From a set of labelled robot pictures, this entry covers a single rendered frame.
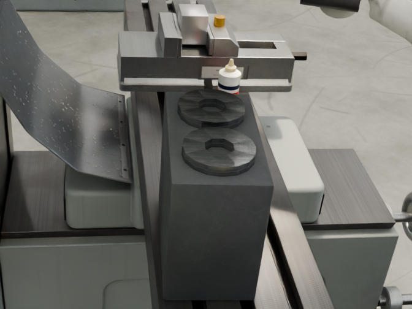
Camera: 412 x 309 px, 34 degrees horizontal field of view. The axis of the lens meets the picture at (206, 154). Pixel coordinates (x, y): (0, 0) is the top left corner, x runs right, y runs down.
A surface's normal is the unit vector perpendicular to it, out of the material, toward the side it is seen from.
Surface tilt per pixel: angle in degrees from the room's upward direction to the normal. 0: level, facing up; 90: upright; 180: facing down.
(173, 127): 0
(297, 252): 0
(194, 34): 90
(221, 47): 90
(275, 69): 90
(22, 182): 0
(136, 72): 90
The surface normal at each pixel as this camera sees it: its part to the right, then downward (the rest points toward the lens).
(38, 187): 0.08, -0.83
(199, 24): 0.15, 0.55
